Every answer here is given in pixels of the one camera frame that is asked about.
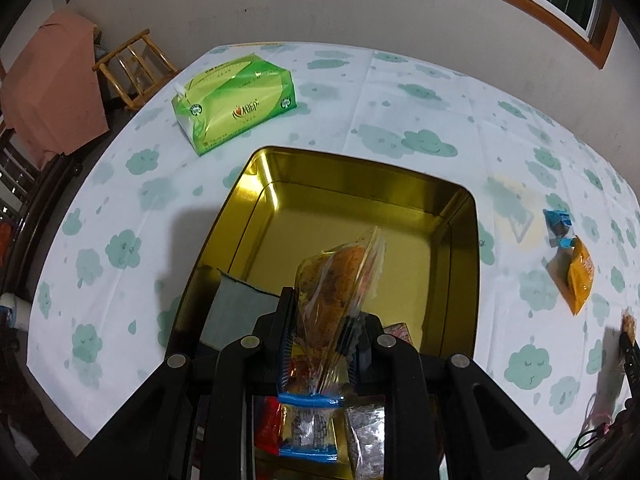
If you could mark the yellow snack packet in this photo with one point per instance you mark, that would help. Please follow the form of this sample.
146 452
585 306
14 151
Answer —
312 430

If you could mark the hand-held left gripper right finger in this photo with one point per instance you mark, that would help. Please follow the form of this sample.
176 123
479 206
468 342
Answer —
362 355

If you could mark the dark seaweed snack packet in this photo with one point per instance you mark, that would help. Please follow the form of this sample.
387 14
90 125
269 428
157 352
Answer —
367 440

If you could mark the orange snack packet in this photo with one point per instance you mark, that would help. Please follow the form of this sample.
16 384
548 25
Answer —
577 275

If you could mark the brown snack packet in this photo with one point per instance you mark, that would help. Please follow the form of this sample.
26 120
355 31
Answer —
627 322

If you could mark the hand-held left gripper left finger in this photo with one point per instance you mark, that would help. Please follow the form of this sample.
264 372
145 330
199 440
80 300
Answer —
284 355

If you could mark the gold metal tin box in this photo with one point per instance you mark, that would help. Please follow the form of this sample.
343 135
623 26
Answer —
340 210

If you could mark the clear packet of orange pastries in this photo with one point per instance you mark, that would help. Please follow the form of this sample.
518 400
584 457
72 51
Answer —
335 280

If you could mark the wooden chair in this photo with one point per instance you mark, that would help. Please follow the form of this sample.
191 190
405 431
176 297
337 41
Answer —
132 67

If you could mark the pink cloth cover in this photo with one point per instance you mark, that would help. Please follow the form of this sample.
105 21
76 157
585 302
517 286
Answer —
55 85

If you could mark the green tissue pack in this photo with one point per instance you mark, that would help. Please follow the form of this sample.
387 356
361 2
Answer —
235 102

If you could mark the red snack packet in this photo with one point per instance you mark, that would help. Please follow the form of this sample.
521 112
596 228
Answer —
267 425

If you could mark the dark wooden furniture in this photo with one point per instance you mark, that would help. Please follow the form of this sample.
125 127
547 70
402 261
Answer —
35 200

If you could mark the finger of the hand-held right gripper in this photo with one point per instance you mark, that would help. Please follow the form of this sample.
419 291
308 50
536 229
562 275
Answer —
631 360

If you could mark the blue wrapped candy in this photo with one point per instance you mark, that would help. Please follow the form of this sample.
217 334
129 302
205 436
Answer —
557 225

